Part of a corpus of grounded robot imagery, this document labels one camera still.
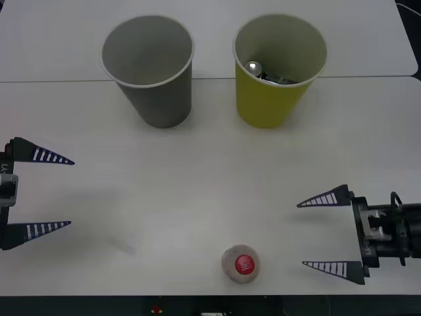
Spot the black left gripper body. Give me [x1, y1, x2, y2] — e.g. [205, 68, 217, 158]
[0, 151, 15, 231]

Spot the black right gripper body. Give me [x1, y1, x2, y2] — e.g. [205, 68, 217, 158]
[350, 196, 412, 269]

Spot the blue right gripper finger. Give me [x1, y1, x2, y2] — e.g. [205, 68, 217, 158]
[296, 184, 355, 209]
[301, 260, 370, 286]

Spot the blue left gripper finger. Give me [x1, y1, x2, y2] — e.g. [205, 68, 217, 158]
[0, 221, 72, 251]
[5, 136, 76, 166]

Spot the plastic bottle with red cap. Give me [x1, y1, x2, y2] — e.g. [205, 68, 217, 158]
[220, 244, 260, 284]

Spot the yellow-green plastic waste bin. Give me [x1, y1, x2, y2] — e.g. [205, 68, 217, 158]
[232, 13, 328, 129]

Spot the grey plastic waste bin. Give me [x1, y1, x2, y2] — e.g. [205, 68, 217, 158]
[100, 14, 195, 129]

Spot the black drink can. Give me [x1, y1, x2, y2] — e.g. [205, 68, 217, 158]
[243, 61, 300, 86]

